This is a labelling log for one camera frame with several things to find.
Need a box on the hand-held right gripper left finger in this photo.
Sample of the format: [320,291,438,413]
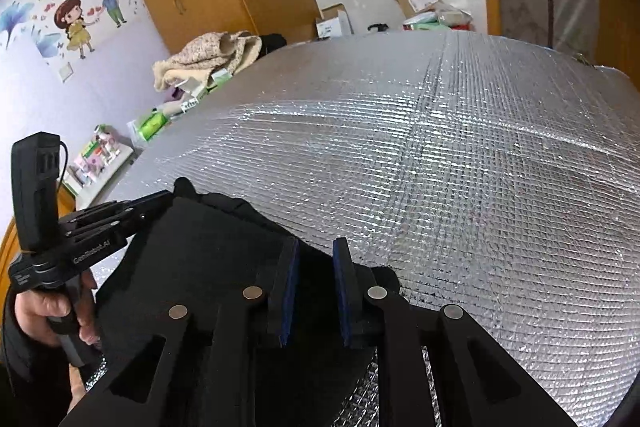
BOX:
[57,237,301,427]

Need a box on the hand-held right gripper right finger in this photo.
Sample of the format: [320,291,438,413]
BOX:
[331,237,571,427]

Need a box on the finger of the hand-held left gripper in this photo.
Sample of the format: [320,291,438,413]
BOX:
[59,209,151,240]
[80,189,174,222]

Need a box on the black fleece garment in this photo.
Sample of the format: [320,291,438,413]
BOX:
[82,177,402,427]

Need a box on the person's left forearm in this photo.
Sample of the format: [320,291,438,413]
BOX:
[0,302,77,427]

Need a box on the person's left hand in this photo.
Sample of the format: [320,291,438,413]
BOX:
[14,268,99,349]

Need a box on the wooden headboard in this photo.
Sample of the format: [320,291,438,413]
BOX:
[0,191,77,309]

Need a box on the green tissue pack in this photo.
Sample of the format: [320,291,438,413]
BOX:
[136,110,169,142]

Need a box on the beige floral cloth pile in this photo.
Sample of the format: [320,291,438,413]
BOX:
[151,30,264,94]

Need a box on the silver foil mat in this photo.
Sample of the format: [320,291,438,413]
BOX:
[82,29,640,427]

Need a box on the black bag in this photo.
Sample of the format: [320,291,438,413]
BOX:
[259,33,288,58]

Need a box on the white open box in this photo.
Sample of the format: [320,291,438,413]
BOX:
[314,3,354,41]

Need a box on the cartoon couple wall sticker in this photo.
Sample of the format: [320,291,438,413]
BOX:
[0,0,152,84]

